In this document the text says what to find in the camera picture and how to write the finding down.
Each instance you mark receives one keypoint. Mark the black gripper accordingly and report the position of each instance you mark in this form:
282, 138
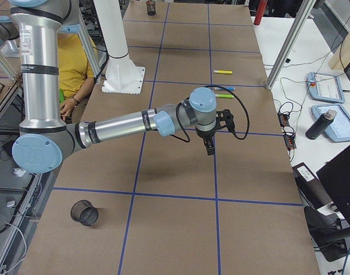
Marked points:
205, 134

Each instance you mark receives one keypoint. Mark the blue marker pen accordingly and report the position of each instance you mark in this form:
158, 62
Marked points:
229, 88

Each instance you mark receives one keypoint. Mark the green marker pen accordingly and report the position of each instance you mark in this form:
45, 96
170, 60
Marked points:
224, 96

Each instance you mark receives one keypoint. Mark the yellow marker pen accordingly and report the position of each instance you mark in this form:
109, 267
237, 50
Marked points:
223, 71

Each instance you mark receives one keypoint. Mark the small orange circuit board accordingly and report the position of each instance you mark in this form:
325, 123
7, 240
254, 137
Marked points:
283, 119

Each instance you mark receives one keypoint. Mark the black water bottle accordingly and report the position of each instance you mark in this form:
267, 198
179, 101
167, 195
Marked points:
321, 124

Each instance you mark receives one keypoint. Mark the upper teach pendant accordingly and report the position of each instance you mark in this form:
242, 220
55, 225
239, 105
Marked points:
325, 87

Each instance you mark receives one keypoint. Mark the teach pendant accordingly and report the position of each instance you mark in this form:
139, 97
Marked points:
339, 129
325, 87

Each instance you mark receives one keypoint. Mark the black monitor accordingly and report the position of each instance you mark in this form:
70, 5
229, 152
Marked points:
335, 178

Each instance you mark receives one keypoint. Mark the lower teach pendant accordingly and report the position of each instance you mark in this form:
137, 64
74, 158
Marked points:
339, 129

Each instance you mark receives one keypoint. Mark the near black mesh pencil cup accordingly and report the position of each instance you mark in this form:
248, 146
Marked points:
84, 212

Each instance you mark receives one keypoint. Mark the black mesh pencil cup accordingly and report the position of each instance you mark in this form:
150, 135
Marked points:
84, 212
150, 11

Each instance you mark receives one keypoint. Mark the person in yellow shirt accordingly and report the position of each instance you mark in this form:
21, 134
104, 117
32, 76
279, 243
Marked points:
76, 79

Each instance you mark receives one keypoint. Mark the far black mesh pencil cup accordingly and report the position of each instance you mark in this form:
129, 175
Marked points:
150, 11

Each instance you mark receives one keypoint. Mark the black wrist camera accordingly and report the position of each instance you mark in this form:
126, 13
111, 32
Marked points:
224, 119

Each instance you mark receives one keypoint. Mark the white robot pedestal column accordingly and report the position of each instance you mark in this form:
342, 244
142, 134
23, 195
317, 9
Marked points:
121, 75

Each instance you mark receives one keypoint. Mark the aluminium frame post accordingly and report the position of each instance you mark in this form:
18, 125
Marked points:
297, 25

